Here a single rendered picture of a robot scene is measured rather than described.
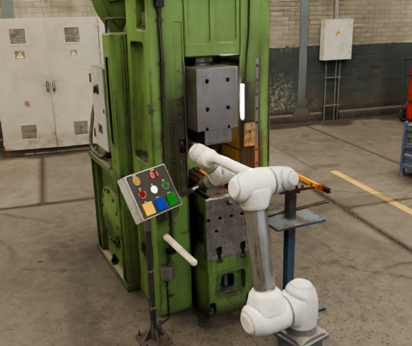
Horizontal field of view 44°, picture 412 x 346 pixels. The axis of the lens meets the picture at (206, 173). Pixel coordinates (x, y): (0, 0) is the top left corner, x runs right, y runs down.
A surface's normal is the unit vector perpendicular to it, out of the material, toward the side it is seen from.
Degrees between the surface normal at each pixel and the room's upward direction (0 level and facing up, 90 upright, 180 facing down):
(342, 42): 90
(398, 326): 0
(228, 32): 90
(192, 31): 90
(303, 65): 90
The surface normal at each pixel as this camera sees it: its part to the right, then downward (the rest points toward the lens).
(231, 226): 0.45, 0.25
